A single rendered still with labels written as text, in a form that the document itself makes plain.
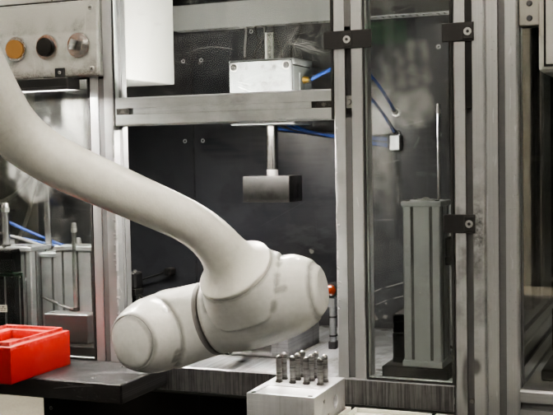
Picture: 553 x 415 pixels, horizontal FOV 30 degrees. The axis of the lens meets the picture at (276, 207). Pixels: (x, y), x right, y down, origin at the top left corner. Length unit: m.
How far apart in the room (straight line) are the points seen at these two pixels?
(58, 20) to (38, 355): 0.53
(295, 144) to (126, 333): 0.75
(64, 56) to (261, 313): 0.61
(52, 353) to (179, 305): 0.35
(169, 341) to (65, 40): 0.58
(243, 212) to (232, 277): 0.76
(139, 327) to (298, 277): 0.22
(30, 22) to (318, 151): 0.59
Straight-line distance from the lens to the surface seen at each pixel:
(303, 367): 1.42
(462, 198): 1.46
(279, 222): 2.01
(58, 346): 1.67
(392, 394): 1.53
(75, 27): 1.71
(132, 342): 1.35
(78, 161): 1.25
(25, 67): 1.75
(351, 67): 1.51
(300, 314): 1.31
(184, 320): 1.36
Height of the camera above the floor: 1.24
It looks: 3 degrees down
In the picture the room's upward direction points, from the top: 1 degrees counter-clockwise
